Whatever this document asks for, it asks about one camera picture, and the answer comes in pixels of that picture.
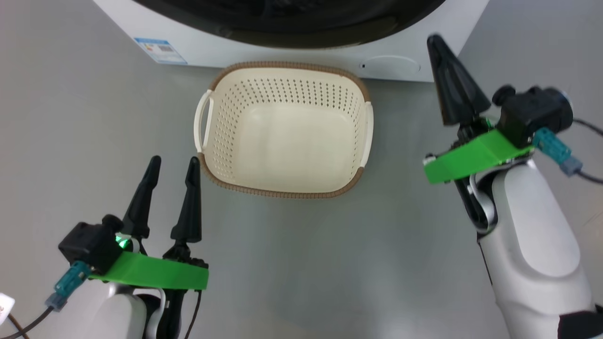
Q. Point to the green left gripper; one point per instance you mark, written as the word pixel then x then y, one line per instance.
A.
pixel 155 273

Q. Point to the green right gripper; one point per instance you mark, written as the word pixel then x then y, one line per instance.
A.
pixel 471 157

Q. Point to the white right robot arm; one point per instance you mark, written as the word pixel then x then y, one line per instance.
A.
pixel 532 235

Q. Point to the cream perforated laundry basket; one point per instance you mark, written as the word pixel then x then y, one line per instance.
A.
pixel 292 141

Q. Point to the white washing machine body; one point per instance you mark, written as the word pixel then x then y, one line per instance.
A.
pixel 212 52

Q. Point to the round white filter cover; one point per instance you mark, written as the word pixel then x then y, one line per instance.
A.
pixel 388 66

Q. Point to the blue energy label sticker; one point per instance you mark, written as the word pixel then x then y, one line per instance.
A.
pixel 160 51

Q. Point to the small white box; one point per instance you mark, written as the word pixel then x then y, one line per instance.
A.
pixel 5 308

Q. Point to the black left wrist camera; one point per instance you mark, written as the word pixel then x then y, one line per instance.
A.
pixel 89 245

